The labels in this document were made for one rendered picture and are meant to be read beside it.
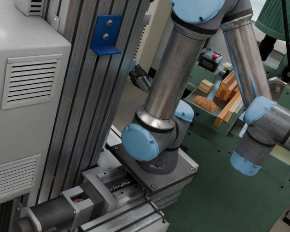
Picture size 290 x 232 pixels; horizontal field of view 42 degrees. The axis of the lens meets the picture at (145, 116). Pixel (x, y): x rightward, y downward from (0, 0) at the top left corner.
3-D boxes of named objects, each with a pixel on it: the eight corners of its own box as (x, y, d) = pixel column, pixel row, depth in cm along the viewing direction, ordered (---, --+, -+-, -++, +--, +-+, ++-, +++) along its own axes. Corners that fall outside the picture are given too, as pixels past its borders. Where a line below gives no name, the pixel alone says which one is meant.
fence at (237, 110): (260, 78, 195) (265, 69, 193) (263, 80, 195) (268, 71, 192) (227, 123, 147) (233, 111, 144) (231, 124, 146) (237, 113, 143)
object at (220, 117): (251, 77, 193) (254, 70, 191) (254, 79, 192) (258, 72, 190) (212, 124, 142) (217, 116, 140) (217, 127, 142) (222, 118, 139)
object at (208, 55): (201, 55, 180) (205, 44, 177) (222, 65, 177) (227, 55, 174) (191, 61, 169) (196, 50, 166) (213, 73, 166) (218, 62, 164)
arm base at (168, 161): (153, 180, 119) (164, 157, 114) (124, 150, 127) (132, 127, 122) (184, 167, 129) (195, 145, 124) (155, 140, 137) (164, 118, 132)
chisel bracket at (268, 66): (242, 68, 175) (251, 52, 171) (270, 82, 172) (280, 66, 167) (238, 72, 169) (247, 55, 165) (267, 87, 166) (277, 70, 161)
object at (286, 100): (274, 104, 160) (289, 80, 154) (290, 112, 158) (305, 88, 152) (270, 112, 152) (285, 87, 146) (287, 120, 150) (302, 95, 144)
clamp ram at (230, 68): (212, 74, 179) (220, 58, 174) (227, 82, 177) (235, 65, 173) (206, 80, 172) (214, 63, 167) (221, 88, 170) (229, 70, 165)
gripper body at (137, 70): (133, 82, 188) (119, 61, 187) (133, 83, 196) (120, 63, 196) (146, 73, 187) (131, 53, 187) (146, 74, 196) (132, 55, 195)
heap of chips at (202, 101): (197, 95, 158) (199, 91, 157) (218, 106, 156) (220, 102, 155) (191, 101, 152) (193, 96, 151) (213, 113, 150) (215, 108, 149)
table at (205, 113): (206, 63, 206) (210, 53, 203) (257, 89, 198) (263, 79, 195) (158, 100, 157) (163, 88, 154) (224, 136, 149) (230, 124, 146)
